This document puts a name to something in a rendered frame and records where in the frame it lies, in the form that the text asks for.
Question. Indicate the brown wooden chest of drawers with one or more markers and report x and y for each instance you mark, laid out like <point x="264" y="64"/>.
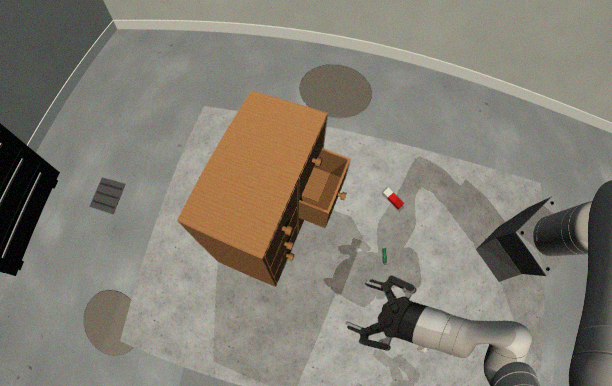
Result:
<point x="238" y="201"/>

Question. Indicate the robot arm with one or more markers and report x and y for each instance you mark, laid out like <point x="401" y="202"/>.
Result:
<point x="575" y="231"/>

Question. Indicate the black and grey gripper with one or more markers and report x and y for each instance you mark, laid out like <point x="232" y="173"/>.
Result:
<point x="391" y="315"/>

